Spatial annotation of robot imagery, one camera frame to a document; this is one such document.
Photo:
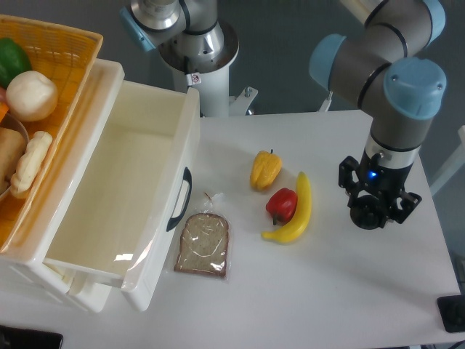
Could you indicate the black device bottom left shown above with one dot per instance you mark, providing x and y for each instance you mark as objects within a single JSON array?
[{"x": 16, "y": 338}]

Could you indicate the white drawer cabinet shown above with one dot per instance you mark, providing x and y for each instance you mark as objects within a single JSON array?
[{"x": 24, "y": 270}]

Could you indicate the green bell pepper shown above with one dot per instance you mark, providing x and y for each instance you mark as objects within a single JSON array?
[{"x": 14, "y": 61}]

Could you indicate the bagged brown bread slice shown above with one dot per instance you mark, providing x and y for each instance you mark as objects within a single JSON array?
[{"x": 204, "y": 241}]

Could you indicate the black device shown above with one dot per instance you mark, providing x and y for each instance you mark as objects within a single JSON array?
[
  {"x": 451, "y": 310},
  {"x": 16, "y": 338}
]

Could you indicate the second grey robot arm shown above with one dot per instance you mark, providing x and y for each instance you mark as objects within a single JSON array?
[{"x": 151, "y": 23}]

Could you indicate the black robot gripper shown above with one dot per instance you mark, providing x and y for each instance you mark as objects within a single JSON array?
[{"x": 377, "y": 194}]

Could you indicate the yellow banana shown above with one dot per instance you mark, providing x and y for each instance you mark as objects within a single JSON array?
[{"x": 293, "y": 229}]

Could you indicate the beige bread roll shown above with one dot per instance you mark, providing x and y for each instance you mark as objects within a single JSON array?
[{"x": 12, "y": 148}]

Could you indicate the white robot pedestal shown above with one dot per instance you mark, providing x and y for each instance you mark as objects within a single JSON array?
[{"x": 202, "y": 61}]

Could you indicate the black device bottom right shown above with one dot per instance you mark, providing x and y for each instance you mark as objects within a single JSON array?
[{"x": 451, "y": 310}]

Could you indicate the orange plastic basket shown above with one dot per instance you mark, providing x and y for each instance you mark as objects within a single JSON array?
[{"x": 65, "y": 55}]

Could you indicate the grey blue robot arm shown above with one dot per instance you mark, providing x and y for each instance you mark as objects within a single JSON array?
[{"x": 382, "y": 75}]

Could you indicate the red bell pepper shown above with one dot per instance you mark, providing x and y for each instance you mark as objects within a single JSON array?
[{"x": 282, "y": 206}]

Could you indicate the open white upper drawer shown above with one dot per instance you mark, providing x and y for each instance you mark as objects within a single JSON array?
[{"x": 120, "y": 222}]

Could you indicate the yellow bell pepper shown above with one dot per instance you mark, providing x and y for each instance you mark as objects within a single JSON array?
[{"x": 265, "y": 169}]

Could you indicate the white round bun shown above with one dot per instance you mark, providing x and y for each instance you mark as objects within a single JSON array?
[{"x": 31, "y": 96}]

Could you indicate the cream dumpling pastry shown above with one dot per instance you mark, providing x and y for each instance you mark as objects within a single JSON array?
[{"x": 29, "y": 164}]

